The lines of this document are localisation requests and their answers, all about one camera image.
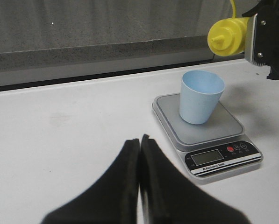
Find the yellow squeeze bottle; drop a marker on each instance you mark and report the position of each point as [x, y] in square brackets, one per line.
[227, 37]

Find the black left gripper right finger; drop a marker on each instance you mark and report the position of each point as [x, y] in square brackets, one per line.
[168, 197]

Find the grey stone counter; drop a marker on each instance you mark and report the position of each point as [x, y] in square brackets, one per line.
[45, 42]

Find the silver digital kitchen scale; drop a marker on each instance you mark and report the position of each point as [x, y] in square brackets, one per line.
[215, 150]

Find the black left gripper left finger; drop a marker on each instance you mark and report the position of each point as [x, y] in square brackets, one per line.
[112, 199]

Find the light blue plastic cup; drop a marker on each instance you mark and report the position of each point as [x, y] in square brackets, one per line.
[199, 94]

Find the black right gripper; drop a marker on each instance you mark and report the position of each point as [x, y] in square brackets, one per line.
[262, 38]

